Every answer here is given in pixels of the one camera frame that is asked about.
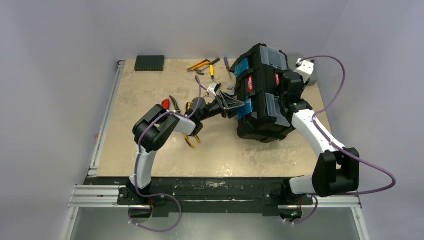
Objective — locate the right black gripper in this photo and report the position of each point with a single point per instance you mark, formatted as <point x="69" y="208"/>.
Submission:
<point x="282" y="91"/>

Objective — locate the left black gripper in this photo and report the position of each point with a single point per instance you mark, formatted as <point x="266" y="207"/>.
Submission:
<point x="229" y="104"/>

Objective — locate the black tool box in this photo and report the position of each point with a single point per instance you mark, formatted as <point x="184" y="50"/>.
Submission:
<point x="257" y="79"/>

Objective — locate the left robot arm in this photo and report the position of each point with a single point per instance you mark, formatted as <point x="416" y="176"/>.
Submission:
<point x="153" y="130"/>

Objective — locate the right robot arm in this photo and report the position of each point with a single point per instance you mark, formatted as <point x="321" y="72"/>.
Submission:
<point x="337" y="169"/>

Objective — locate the grey plastic case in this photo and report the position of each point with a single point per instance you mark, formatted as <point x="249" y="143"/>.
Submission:
<point x="291" y="63"/>

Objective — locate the yellow screwdriver top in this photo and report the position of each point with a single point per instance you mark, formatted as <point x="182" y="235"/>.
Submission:
<point x="212" y="72"/>

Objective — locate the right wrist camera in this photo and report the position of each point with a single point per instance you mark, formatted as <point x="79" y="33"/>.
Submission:
<point x="304" y="68"/>

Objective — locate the adjustable wrench red handle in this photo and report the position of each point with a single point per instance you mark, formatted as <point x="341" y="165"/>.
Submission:
<point x="231" y="89"/>

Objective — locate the yellow handled pliers top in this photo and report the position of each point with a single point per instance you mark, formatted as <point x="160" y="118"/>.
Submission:
<point x="197" y="65"/>

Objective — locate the red handled cutter pliers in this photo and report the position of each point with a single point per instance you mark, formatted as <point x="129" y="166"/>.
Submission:
<point x="166" y="104"/>

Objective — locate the black network switch box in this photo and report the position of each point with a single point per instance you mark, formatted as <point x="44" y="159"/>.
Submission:
<point x="149" y="63"/>

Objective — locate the aluminium frame rail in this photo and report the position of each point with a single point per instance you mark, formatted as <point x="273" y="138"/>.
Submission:
<point x="179" y="181"/>

